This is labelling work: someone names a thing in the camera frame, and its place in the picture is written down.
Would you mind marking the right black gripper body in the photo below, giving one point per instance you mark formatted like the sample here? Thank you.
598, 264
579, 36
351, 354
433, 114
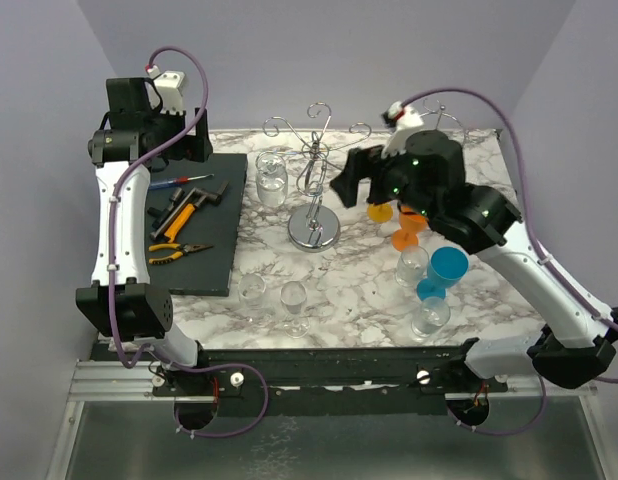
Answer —
390, 182

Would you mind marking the clear wine glass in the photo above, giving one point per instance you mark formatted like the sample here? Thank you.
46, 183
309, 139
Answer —
256, 307
293, 298
271, 179
411, 266
430, 317

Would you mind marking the chrome swirl wine glass rack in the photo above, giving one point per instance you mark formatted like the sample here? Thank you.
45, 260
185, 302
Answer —
313, 227

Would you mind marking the dark grey box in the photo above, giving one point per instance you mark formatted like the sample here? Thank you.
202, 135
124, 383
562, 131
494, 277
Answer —
206, 273

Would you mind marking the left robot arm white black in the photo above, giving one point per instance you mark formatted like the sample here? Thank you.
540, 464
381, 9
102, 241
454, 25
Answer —
120, 301

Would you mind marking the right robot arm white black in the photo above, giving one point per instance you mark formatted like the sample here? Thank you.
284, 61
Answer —
576, 344

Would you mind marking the yellow plastic wine glass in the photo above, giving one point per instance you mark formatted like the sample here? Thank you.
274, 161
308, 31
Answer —
381, 213

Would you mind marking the orange plastic wine glass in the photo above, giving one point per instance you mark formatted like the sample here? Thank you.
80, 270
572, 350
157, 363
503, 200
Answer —
411, 224

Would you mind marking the blue plastic wine glass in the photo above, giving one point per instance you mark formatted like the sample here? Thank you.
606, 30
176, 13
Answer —
446, 268

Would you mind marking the grey orange hand tool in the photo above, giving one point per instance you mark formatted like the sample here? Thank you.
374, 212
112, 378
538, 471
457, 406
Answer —
178, 218

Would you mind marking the small dark socket tool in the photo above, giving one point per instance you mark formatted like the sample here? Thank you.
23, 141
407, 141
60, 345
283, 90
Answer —
172, 202

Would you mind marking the blue handled screwdriver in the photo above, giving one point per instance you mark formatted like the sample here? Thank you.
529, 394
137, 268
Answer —
176, 181

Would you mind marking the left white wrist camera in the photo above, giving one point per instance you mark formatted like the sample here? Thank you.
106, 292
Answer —
167, 91

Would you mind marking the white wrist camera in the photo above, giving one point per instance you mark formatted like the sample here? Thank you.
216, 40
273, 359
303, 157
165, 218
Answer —
402, 121
167, 91

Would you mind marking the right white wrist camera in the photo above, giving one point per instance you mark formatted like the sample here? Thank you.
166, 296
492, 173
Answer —
402, 121

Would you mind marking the chrome spiral wire rack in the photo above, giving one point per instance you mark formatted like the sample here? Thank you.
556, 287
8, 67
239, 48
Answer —
442, 117

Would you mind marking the yellow handled pliers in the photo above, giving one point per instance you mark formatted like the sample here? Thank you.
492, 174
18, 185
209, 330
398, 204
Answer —
177, 251

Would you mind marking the aluminium mounting rail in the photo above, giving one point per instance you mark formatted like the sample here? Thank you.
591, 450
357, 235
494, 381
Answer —
108, 381

